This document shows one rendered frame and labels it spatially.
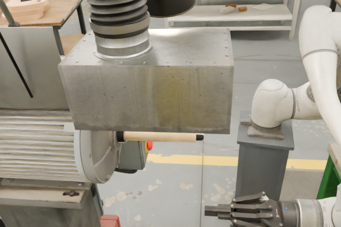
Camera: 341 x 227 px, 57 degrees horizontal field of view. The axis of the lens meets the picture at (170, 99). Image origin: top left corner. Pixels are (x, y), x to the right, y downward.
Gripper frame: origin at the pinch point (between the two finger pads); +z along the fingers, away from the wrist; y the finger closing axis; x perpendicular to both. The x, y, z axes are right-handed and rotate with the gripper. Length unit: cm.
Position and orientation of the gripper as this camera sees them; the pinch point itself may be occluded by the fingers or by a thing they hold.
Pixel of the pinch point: (217, 211)
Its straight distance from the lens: 93.1
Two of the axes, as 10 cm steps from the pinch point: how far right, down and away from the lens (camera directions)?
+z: -9.9, -0.2, 1.2
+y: 1.0, -6.7, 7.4
